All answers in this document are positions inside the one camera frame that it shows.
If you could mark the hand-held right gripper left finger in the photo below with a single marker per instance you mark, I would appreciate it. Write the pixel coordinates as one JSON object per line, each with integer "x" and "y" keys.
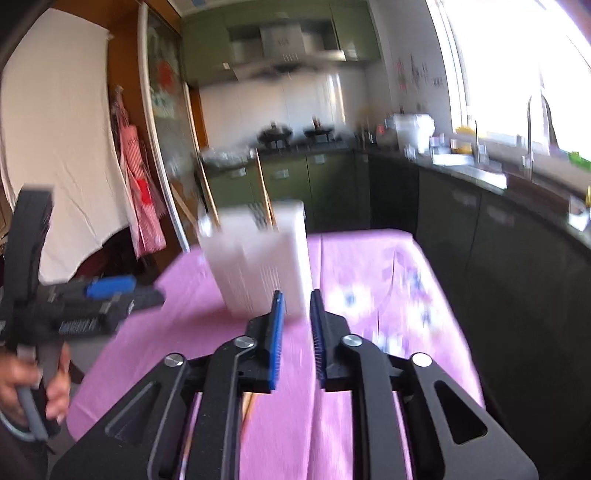
{"x": 275, "y": 341}

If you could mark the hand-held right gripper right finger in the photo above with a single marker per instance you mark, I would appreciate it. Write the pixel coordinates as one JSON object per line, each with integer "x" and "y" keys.
{"x": 317, "y": 341}

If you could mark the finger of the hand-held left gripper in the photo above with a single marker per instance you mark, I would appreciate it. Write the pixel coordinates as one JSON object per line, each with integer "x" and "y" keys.
{"x": 143, "y": 300}
{"x": 111, "y": 287}

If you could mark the white plastic utensil holder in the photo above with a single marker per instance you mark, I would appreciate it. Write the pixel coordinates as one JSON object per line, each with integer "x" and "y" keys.
{"x": 249, "y": 267}

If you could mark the single wooden chopstick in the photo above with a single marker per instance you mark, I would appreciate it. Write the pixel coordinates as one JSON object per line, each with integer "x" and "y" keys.
{"x": 210, "y": 203}
{"x": 265, "y": 194}

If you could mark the person's left forearm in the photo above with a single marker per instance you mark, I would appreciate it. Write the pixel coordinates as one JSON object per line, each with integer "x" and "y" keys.
{"x": 18, "y": 454}

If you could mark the purple floral tablecloth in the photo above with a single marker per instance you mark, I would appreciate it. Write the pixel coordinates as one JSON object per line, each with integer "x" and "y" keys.
{"x": 369, "y": 286}

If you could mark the red checkered apron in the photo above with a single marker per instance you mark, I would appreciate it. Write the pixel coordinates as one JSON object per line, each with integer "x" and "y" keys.
{"x": 138, "y": 198}

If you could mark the white hanging sheet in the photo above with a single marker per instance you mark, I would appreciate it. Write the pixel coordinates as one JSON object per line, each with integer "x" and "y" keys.
{"x": 60, "y": 138}

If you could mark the green base cabinets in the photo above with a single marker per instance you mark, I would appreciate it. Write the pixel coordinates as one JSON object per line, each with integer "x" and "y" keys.
{"x": 323, "y": 184}

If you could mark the clear plastic bag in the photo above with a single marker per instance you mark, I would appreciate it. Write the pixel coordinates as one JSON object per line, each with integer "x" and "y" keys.
{"x": 226, "y": 158}

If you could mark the sliding glass door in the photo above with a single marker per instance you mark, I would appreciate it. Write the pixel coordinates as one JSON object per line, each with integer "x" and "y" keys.
{"x": 166, "y": 120}

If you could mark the dark base cabinets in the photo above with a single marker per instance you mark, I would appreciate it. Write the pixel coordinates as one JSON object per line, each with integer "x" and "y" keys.
{"x": 508, "y": 300}

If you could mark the gas stove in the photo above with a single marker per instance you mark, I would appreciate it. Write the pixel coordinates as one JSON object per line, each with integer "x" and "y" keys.
{"x": 300, "y": 144}

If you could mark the black lidded pot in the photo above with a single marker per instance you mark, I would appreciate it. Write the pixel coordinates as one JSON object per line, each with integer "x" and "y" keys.
{"x": 275, "y": 134}

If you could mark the black wok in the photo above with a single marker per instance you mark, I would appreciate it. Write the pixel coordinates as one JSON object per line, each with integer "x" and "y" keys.
{"x": 317, "y": 133}

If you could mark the white rice cooker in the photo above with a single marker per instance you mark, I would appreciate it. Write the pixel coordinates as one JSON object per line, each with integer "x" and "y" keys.
{"x": 413, "y": 131}
{"x": 385, "y": 134}

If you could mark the steel sink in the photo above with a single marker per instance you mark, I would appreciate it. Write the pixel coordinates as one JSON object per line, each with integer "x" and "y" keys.
{"x": 466, "y": 170}

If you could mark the small steel faucet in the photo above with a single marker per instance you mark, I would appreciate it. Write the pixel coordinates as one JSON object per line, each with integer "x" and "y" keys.
{"x": 476, "y": 147}

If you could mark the yellow cloth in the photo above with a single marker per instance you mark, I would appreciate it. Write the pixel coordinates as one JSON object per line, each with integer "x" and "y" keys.
{"x": 464, "y": 130}

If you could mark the steel range hood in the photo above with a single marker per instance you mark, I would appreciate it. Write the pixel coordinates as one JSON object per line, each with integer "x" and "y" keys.
{"x": 281, "y": 55}

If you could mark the tall steel faucet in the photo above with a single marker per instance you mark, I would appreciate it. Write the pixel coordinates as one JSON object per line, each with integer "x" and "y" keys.
{"x": 528, "y": 152}

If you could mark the green box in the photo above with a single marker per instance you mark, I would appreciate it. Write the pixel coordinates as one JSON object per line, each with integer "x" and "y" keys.
{"x": 579, "y": 158}

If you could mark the kitchen window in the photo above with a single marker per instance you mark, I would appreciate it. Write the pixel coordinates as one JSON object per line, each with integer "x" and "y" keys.
{"x": 508, "y": 74}

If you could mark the green wall cabinets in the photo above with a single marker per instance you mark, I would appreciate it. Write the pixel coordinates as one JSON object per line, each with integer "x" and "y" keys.
{"x": 203, "y": 46}

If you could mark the wall hooks with utensils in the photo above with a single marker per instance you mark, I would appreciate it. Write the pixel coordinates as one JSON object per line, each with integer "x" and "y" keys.
{"x": 415, "y": 71}

